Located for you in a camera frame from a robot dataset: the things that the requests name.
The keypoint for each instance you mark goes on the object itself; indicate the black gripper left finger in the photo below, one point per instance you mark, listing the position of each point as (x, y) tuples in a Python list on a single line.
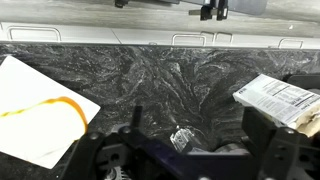
[(96, 153)]

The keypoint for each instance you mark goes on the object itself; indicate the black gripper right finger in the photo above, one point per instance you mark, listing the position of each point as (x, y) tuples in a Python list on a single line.
[(282, 153)]

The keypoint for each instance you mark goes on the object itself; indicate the slice of bread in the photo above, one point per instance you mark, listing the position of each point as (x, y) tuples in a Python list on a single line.
[(35, 131)]

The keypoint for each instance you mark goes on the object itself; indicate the white square plate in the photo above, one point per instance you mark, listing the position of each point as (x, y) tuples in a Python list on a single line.
[(21, 86)]

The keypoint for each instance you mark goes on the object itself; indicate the white drawer cabinet front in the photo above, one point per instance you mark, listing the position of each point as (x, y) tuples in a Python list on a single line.
[(27, 32)]

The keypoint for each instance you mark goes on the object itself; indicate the black clamp with orange grip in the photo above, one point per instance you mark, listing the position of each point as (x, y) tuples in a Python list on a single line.
[(212, 8)]

